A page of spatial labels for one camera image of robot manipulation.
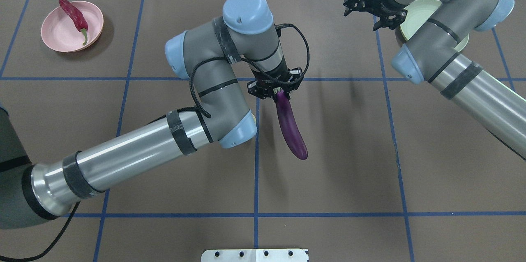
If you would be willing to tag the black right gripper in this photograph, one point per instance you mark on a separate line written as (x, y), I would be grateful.
(385, 2)

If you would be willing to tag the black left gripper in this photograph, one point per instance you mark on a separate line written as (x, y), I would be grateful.
(277, 77)

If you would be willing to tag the purple eggplant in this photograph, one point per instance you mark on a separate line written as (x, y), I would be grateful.
(288, 126)

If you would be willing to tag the red chili pepper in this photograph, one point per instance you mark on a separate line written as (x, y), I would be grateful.
(77, 18)

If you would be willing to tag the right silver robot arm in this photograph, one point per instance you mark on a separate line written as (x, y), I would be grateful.
(430, 55)

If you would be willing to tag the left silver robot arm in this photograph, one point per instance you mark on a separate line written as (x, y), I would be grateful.
(34, 194)

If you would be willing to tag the light green plate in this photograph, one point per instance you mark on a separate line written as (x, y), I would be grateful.
(418, 13)

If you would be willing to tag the pink plate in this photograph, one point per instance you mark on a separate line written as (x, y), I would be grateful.
(59, 33)

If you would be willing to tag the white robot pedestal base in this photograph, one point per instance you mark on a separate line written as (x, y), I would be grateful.
(256, 255)

